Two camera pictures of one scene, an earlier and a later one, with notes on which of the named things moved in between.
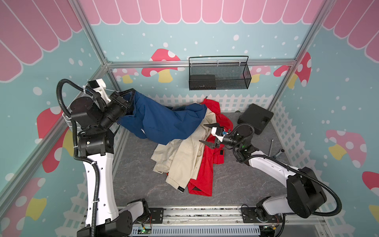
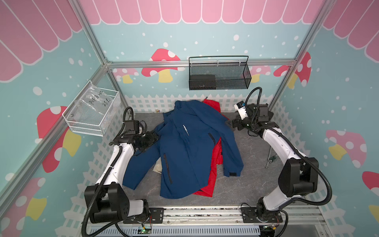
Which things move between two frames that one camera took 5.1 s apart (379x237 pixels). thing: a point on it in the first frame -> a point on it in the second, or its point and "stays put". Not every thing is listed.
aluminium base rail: (224, 221) stays put
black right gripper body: (231, 142) -> (246, 123)
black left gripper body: (117, 107) -> (146, 141)
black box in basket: (202, 82) stays put
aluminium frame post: (77, 6) stays put
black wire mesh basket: (219, 72) stays put
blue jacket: (163, 124) -> (185, 151)
